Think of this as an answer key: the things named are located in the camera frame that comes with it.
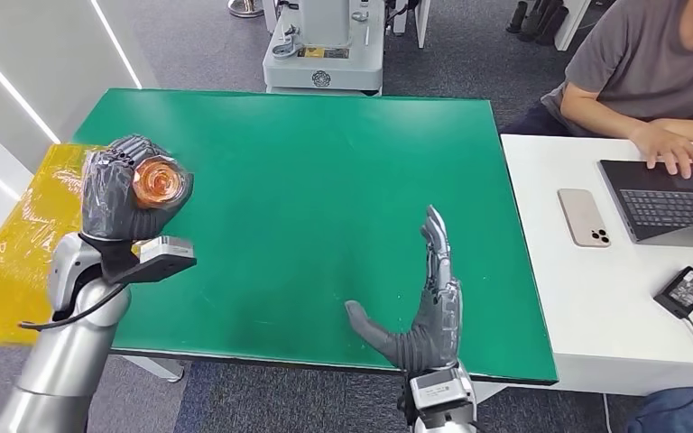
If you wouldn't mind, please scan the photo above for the person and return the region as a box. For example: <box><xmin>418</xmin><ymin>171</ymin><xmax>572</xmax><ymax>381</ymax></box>
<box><xmin>498</xmin><ymin>0</ymin><xmax>693</xmax><ymax>180</ymax></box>

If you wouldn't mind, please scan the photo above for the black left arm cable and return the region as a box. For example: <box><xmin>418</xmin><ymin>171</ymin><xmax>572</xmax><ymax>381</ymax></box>
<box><xmin>18</xmin><ymin>281</ymin><xmax>127</xmax><ymax>333</ymax></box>

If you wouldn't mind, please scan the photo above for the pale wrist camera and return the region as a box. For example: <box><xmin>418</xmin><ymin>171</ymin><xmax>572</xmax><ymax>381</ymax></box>
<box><xmin>409</xmin><ymin>364</ymin><xmax>475</xmax><ymax>413</ymax></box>
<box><xmin>138</xmin><ymin>235</ymin><xmax>197</xmax><ymax>263</ymax></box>

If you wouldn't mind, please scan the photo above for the orange bottle with clear cap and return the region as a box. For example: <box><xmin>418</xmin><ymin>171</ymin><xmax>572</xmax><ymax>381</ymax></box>
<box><xmin>132</xmin><ymin>153</ymin><xmax>195</xmax><ymax>211</ymax></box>

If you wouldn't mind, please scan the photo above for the person's right hand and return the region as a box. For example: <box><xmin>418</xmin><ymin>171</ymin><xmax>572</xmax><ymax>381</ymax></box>
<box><xmin>629</xmin><ymin>122</ymin><xmax>693</xmax><ymax>180</ymax></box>

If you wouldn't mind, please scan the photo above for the person's leg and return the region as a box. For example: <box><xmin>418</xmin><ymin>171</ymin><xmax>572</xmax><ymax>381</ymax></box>
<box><xmin>625</xmin><ymin>387</ymin><xmax>693</xmax><ymax>433</ymax></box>

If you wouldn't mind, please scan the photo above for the beige smartphone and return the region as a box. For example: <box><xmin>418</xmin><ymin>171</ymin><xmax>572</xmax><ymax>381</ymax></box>
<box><xmin>557</xmin><ymin>188</ymin><xmax>613</xmax><ymax>249</ymax></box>

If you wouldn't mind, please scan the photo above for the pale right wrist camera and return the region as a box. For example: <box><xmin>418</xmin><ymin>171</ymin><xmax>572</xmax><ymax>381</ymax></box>
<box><xmin>409</xmin><ymin>364</ymin><xmax>475</xmax><ymax>413</ymax></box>

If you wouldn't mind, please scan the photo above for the black left camera bracket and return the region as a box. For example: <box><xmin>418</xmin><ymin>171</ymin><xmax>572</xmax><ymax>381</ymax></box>
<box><xmin>79</xmin><ymin>231</ymin><xmax>197</xmax><ymax>286</ymax></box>

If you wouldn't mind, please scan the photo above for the white furniture panel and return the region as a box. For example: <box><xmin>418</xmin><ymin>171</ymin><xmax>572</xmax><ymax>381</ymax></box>
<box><xmin>555</xmin><ymin>0</ymin><xmax>593</xmax><ymax>52</ymax></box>
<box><xmin>393</xmin><ymin>0</ymin><xmax>432</xmax><ymax>49</ymax></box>

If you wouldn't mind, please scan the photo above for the yellow film wrapped box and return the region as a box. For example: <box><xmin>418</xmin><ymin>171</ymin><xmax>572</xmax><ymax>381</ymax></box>
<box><xmin>0</xmin><ymin>143</ymin><xmax>115</xmax><ymax>348</ymax></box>

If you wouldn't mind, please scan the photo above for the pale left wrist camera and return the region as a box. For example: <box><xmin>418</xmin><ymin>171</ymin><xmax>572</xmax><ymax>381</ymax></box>
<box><xmin>138</xmin><ymin>235</ymin><xmax>197</xmax><ymax>263</ymax></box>

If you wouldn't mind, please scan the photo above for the black cylindrical tube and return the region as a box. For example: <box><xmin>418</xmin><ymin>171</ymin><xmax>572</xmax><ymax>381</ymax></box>
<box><xmin>506</xmin><ymin>0</ymin><xmax>531</xmax><ymax>34</ymax></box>
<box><xmin>518</xmin><ymin>0</ymin><xmax>554</xmax><ymax>43</ymax></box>
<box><xmin>534</xmin><ymin>5</ymin><xmax>572</xmax><ymax>47</ymax></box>

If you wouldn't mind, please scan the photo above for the dark grey laptop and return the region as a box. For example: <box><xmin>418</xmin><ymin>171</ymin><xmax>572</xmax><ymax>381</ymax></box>
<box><xmin>598</xmin><ymin>159</ymin><xmax>693</xmax><ymax>249</ymax></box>

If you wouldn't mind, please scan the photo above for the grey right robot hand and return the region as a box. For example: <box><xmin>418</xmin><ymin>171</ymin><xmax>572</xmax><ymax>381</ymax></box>
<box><xmin>344</xmin><ymin>205</ymin><xmax>464</xmax><ymax>374</ymax></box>

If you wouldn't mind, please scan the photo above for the white table leg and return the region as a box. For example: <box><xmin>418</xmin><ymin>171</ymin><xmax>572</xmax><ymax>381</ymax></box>
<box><xmin>120</xmin><ymin>355</ymin><xmax>185</xmax><ymax>383</ymax></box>

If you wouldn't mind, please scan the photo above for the white machine base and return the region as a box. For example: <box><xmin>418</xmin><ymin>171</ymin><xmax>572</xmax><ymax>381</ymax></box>
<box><xmin>261</xmin><ymin>0</ymin><xmax>385</xmax><ymax>97</ymax></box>

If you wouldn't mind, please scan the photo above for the black power adapter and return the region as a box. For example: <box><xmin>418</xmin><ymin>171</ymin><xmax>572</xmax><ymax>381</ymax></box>
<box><xmin>654</xmin><ymin>266</ymin><xmax>693</xmax><ymax>320</ymax></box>

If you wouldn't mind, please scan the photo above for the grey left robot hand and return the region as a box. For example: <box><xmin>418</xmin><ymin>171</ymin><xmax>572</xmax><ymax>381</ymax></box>
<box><xmin>80</xmin><ymin>134</ymin><xmax>174</xmax><ymax>244</ymax></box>

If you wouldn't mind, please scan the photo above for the chrome stand base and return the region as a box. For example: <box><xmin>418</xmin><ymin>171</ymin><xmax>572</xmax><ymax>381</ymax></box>
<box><xmin>227</xmin><ymin>0</ymin><xmax>265</xmax><ymax>18</ymax></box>

